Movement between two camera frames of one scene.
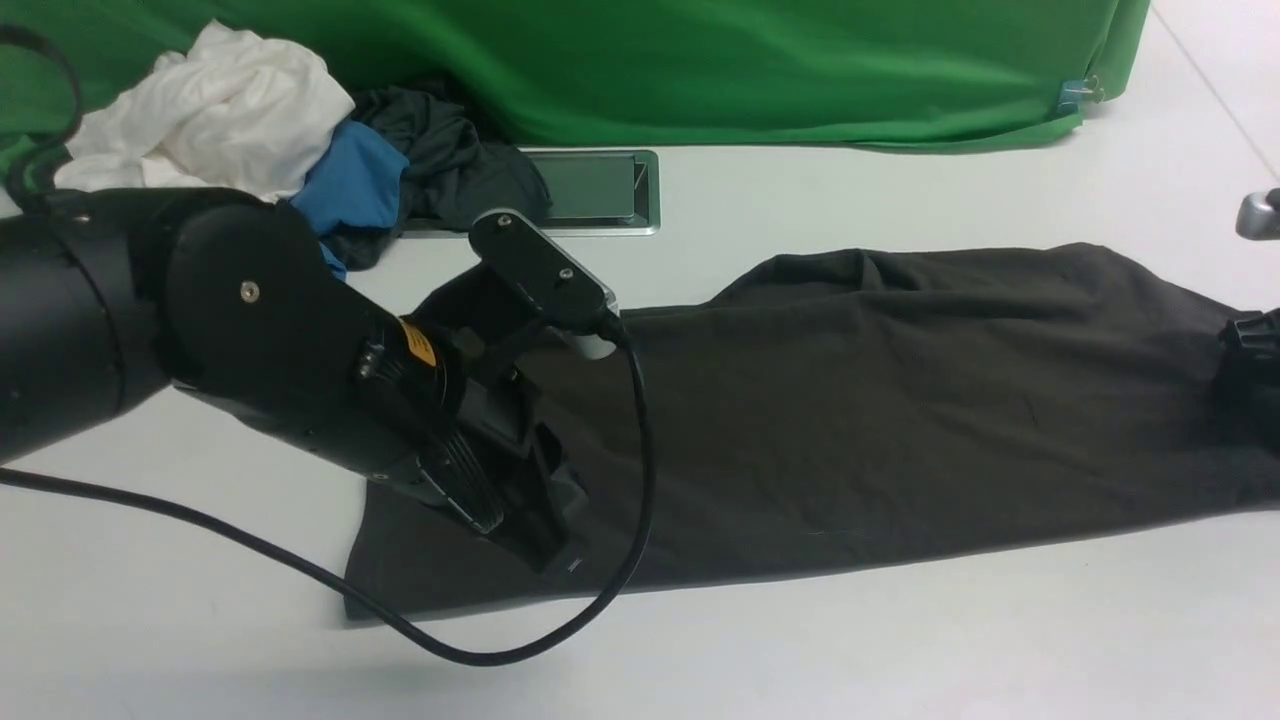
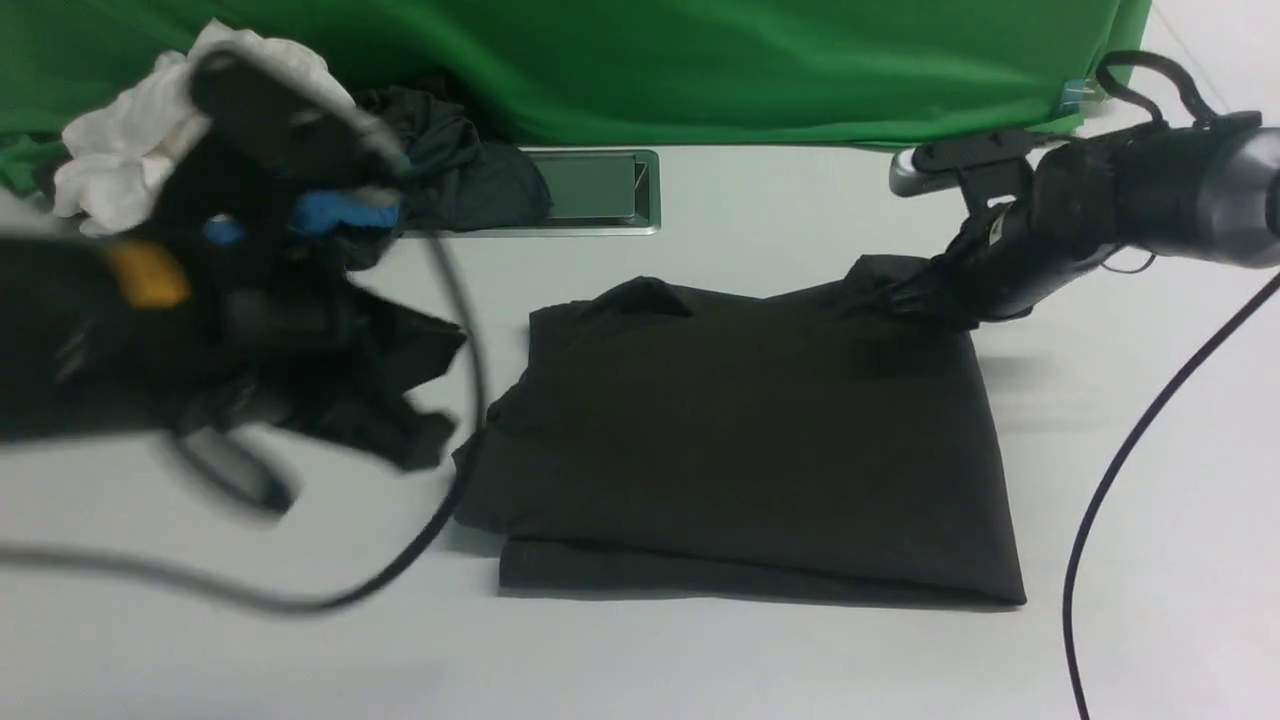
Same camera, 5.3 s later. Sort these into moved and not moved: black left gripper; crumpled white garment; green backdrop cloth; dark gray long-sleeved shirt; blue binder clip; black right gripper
Moved: black right gripper; black left gripper; dark gray long-sleeved shirt
Not moved: blue binder clip; crumpled white garment; green backdrop cloth
